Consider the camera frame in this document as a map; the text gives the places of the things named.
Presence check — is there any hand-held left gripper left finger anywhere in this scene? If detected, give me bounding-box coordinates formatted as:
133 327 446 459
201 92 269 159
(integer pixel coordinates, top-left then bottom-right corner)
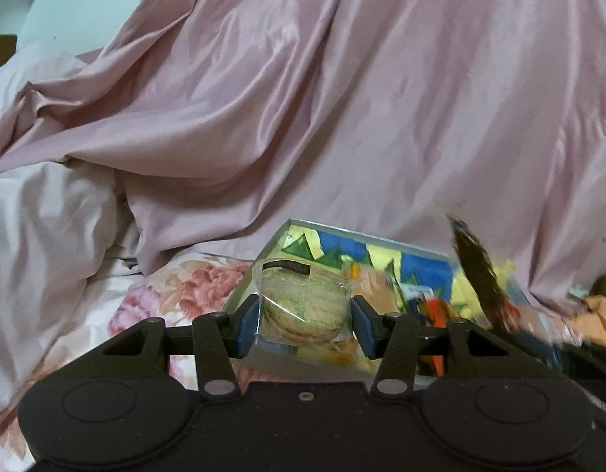
94 294 261 400

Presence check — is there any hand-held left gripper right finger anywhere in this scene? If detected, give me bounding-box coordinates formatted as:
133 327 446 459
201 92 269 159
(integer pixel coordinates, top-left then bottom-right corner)
351 294 547 400

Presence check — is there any clear rice cracker packet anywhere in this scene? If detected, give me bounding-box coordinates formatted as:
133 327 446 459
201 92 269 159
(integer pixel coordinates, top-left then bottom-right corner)
249 257 358 355

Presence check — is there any red meat snack packet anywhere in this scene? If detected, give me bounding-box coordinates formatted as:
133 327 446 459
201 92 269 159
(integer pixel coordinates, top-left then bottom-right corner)
418 297 454 379

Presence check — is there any grey cardboard box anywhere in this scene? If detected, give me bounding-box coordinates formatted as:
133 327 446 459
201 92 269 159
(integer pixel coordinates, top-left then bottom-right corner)
222 219 554 379

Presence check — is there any dark clear snack packet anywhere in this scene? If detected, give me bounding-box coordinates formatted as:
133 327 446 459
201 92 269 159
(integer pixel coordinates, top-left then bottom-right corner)
445 214 510 328

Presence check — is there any orange cloth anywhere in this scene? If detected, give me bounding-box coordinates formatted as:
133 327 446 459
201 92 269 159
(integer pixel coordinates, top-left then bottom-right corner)
571 295 606 347

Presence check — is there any floral bedsheet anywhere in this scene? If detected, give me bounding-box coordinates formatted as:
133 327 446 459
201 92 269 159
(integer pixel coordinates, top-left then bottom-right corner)
0 251 257 472

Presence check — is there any pale white quilt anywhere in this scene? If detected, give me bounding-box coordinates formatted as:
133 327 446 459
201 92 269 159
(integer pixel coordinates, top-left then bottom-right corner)
0 42 137 419

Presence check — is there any pink satin duvet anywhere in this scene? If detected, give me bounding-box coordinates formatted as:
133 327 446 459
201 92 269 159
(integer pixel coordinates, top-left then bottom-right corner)
0 0 606 315

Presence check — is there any brown wooden furniture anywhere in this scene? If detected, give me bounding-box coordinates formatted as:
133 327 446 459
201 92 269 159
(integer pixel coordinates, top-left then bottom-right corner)
0 33 18 77

